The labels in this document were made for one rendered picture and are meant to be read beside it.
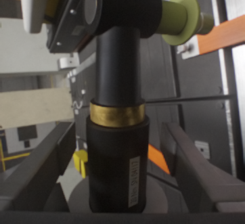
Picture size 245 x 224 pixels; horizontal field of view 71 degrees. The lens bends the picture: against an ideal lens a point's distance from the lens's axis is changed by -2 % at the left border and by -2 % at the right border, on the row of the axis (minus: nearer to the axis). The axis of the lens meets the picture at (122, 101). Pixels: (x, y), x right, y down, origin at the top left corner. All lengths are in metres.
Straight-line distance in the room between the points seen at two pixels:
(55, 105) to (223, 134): 4.34
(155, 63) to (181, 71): 0.05
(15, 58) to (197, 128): 4.38
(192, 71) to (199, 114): 0.06
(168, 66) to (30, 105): 4.25
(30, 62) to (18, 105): 1.00
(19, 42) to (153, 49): 4.39
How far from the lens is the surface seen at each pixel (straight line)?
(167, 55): 0.29
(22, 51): 4.56
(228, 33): 0.24
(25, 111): 4.44
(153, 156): 0.34
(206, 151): 0.27
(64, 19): 0.49
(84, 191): 0.18
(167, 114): 0.29
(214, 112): 0.25
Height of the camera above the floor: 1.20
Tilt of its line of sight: 29 degrees down
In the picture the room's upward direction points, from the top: 98 degrees counter-clockwise
